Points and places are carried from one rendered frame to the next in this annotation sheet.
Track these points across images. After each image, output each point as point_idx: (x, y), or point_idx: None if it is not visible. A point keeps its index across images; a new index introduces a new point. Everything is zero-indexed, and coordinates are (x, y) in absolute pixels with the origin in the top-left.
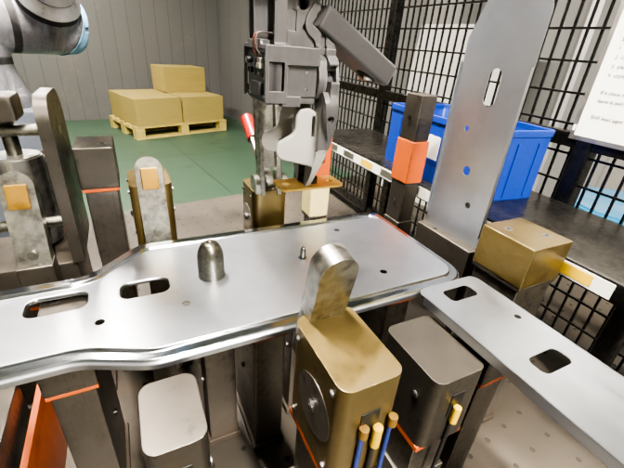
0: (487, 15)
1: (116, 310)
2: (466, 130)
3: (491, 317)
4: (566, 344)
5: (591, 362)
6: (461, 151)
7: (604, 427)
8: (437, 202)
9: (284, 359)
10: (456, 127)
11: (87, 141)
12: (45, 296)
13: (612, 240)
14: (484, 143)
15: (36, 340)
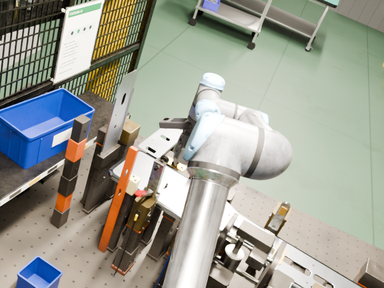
0: (123, 81)
1: (224, 215)
2: (86, 115)
3: (156, 144)
4: (156, 134)
5: (159, 131)
6: (114, 123)
7: (178, 135)
8: (105, 145)
9: (154, 227)
10: (112, 118)
11: None
12: (235, 232)
13: (92, 106)
14: (120, 114)
15: (242, 221)
